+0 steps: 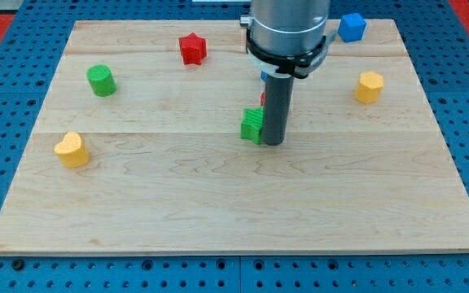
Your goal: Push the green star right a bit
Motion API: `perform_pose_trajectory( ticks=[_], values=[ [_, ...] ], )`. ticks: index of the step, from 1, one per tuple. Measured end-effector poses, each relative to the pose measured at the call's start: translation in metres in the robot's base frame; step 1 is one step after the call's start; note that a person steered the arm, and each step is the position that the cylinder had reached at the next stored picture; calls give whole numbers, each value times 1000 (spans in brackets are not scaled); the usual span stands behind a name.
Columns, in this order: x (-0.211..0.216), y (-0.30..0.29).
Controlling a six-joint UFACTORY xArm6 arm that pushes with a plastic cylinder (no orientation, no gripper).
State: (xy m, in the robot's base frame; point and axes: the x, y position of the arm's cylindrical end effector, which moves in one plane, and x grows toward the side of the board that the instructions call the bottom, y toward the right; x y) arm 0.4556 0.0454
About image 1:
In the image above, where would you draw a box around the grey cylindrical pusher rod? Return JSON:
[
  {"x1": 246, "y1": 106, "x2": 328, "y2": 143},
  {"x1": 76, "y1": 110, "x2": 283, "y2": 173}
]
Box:
[{"x1": 261, "y1": 76, "x2": 294, "y2": 146}]

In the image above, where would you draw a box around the black clamp ring mount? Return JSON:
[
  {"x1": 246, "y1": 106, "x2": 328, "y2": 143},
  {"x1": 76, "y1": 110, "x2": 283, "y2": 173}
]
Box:
[{"x1": 246, "y1": 30, "x2": 337, "y2": 79}]

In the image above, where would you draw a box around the green star block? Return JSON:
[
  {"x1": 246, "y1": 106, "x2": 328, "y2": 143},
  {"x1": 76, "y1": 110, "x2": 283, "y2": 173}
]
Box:
[{"x1": 240, "y1": 107, "x2": 263, "y2": 145}]

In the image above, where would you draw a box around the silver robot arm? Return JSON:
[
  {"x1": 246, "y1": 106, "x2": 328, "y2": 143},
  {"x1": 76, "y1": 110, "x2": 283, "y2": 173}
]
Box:
[{"x1": 246, "y1": 0, "x2": 336, "y2": 146}]

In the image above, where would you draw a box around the red star block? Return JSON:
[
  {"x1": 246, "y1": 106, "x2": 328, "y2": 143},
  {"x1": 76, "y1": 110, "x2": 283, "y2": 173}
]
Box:
[{"x1": 178, "y1": 33, "x2": 207, "y2": 65}]

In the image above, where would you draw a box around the small red block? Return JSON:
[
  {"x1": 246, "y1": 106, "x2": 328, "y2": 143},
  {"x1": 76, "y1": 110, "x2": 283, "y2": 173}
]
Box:
[{"x1": 260, "y1": 91, "x2": 266, "y2": 107}]

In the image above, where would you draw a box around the blue cube block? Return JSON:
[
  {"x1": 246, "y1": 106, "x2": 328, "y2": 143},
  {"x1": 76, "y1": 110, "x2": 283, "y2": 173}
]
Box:
[{"x1": 338, "y1": 13, "x2": 367, "y2": 42}]

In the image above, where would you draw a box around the yellow hexagon block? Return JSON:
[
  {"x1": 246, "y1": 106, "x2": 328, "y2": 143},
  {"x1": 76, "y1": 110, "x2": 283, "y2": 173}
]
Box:
[{"x1": 354, "y1": 72, "x2": 384, "y2": 104}]

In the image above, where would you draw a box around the wooden board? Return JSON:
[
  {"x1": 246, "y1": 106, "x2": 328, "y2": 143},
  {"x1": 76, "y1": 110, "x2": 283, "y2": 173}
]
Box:
[{"x1": 0, "y1": 19, "x2": 469, "y2": 256}]

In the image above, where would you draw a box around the green cylinder block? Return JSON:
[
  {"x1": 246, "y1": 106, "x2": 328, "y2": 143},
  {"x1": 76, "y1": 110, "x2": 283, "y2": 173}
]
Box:
[{"x1": 86, "y1": 64, "x2": 116, "y2": 97}]

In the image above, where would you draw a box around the yellow heart block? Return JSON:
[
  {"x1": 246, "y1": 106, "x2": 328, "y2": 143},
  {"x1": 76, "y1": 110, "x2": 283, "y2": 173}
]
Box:
[{"x1": 54, "y1": 131, "x2": 90, "y2": 168}]

